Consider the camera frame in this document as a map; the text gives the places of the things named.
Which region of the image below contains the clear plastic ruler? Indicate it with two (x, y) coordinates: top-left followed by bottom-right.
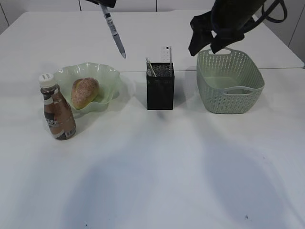
(161, 46), (172, 63)

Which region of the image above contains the cream white click pen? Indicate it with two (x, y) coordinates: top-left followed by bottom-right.
(145, 57), (156, 77)

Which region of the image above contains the light blue click pen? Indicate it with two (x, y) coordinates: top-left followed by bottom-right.
(99, 4), (126, 59)

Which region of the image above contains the brown plastic drink bottle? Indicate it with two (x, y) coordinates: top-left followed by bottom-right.
(39, 73), (76, 140)

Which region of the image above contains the green plastic woven basket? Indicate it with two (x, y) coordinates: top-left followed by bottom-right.
(196, 49), (265, 114)

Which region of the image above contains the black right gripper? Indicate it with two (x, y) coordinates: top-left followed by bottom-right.
(188, 0), (265, 56)

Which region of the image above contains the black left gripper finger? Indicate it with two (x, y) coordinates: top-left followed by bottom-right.
(87, 0), (117, 8)

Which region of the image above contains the black mesh pen holder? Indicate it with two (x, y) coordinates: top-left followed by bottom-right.
(146, 62), (175, 110)

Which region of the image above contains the sugared bread loaf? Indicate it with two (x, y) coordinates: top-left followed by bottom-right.
(71, 78), (100, 110)

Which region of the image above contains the green wavy glass plate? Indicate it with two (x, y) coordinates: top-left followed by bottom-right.
(54, 62), (121, 114)

